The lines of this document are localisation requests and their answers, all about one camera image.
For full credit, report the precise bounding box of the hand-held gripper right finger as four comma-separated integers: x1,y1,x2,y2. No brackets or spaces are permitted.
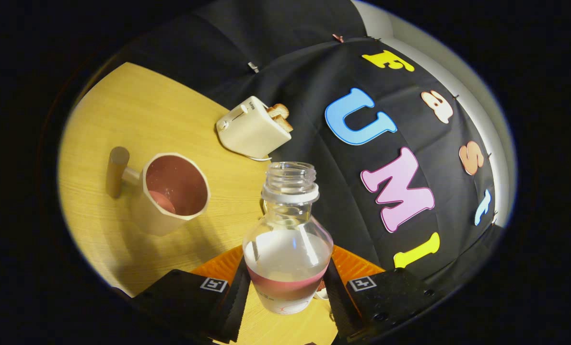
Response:
323,244,437,343

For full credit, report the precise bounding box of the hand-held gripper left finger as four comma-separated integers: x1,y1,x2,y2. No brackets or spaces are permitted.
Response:
132,245,252,344

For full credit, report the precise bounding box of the clear juice bottle pink label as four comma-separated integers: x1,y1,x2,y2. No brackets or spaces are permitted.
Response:
242,162,334,315

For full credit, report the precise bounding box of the cream cup wooden handle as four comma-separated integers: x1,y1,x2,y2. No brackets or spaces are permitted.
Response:
106,146,211,236

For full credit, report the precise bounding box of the cream toaster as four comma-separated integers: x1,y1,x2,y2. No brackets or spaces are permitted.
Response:
216,96,293,160

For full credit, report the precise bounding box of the wooden table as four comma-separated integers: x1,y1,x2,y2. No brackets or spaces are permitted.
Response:
58,62,338,345

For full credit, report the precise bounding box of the black backdrop cloth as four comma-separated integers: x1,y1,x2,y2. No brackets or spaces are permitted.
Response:
137,0,501,283

